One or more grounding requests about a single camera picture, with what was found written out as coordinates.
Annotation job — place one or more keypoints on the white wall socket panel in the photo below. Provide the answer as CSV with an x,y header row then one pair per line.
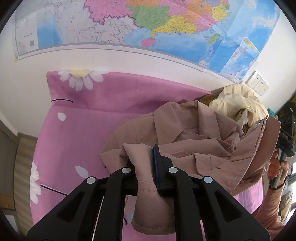
x,y
256,83

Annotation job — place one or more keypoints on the blue plastic storage rack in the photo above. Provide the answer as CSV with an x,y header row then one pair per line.
x,y
271,113

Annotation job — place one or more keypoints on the mustard brown garment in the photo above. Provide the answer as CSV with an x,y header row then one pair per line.
x,y
208,98

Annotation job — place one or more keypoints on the dusty pink coat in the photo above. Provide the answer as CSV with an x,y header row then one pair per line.
x,y
200,142

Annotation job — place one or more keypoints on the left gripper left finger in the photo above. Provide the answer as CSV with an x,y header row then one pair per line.
x,y
120,184

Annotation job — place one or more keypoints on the person right hand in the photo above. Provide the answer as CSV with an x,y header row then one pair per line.
x,y
277,169

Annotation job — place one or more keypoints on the pink daisy bed sheet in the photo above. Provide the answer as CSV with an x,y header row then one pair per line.
x,y
78,124

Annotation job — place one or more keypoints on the cream jacket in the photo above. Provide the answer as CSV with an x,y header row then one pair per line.
x,y
239,103

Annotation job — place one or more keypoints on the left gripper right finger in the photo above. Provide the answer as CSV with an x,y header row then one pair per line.
x,y
172,182

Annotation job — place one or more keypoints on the pink sleeved right forearm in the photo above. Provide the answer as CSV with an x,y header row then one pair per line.
x,y
267,213

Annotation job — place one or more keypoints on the colourful wall map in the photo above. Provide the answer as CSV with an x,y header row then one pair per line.
x,y
223,36

